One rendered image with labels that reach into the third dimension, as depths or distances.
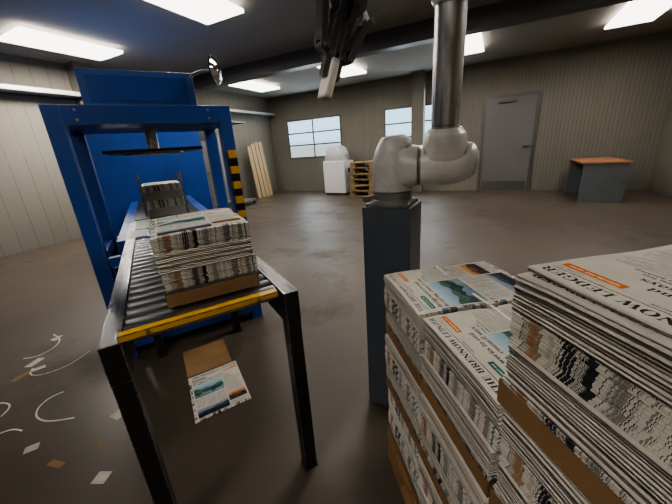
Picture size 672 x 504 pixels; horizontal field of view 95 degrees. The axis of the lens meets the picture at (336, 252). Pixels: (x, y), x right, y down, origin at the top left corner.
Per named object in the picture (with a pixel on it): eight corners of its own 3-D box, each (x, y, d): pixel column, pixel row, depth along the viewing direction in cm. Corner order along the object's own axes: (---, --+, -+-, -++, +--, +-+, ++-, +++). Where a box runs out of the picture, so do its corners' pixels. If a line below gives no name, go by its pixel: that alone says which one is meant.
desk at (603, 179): (603, 191, 660) (610, 156, 638) (624, 203, 547) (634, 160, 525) (563, 191, 691) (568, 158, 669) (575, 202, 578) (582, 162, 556)
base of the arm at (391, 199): (371, 200, 144) (370, 187, 143) (418, 200, 135) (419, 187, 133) (355, 207, 129) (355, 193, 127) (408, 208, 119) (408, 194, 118)
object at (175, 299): (260, 285, 107) (258, 273, 105) (168, 309, 94) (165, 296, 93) (248, 271, 120) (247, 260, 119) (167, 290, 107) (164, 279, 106)
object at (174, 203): (187, 212, 268) (180, 181, 260) (148, 218, 254) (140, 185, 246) (183, 207, 299) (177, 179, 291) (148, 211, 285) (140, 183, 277)
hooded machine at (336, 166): (355, 192, 914) (353, 144, 872) (347, 195, 863) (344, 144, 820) (334, 192, 946) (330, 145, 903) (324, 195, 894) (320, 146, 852)
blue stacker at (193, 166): (227, 246, 450) (198, 88, 384) (123, 267, 389) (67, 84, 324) (210, 228, 574) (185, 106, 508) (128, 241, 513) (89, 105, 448)
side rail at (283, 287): (302, 321, 106) (299, 289, 103) (288, 326, 104) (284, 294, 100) (222, 240, 217) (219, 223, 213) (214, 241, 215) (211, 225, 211)
